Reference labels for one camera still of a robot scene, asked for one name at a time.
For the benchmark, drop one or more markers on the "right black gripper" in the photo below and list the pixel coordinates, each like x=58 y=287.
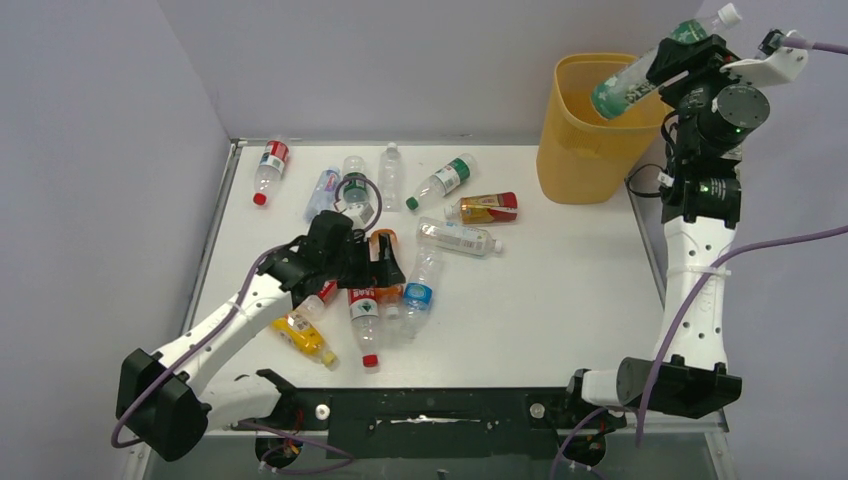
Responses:
x=672 y=67

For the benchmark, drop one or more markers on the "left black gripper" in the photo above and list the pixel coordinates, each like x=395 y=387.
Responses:
x=383 y=272

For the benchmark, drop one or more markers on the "green tinted bottle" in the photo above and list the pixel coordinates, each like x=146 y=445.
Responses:
x=617 y=94

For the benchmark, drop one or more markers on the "amber tea bottle red label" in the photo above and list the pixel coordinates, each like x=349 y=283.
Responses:
x=484 y=209

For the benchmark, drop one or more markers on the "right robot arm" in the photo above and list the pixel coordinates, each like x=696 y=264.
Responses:
x=711 y=114

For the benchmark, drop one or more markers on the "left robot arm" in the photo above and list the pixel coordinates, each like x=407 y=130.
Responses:
x=166 y=399

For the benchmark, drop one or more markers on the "yellow plastic waste bin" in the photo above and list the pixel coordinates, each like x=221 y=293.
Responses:
x=583 y=158

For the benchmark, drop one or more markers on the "orange soda bottle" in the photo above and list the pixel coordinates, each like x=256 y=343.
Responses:
x=388 y=299

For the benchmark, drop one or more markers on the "red label bottle red cap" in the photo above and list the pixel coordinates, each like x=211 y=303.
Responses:
x=364 y=317

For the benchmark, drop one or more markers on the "clear bottle dark green label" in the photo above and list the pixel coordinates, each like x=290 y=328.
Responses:
x=356 y=190

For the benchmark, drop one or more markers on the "red label bottle left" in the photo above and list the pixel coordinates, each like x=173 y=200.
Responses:
x=313 y=307

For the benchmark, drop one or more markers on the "clear bottle blue purple label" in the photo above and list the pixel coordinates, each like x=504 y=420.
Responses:
x=322 y=196

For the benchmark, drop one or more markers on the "clear unlabelled bottle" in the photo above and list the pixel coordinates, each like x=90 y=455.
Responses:
x=389 y=177

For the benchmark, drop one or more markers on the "yellow juice bottle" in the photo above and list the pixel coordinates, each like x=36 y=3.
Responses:
x=304 y=337

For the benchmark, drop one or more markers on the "clear bottle green white label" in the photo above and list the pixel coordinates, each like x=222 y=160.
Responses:
x=442 y=182

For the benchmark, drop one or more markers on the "clear bottle red label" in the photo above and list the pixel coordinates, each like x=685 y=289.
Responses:
x=269 y=172

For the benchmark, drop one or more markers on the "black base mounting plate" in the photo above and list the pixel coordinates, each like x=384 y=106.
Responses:
x=430 y=423

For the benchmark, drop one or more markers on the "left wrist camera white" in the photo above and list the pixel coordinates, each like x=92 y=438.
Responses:
x=360 y=213

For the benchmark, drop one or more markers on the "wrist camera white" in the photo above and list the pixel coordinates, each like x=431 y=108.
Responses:
x=782 y=57
x=360 y=213

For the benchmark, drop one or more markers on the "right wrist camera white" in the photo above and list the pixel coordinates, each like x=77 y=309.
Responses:
x=782 y=57

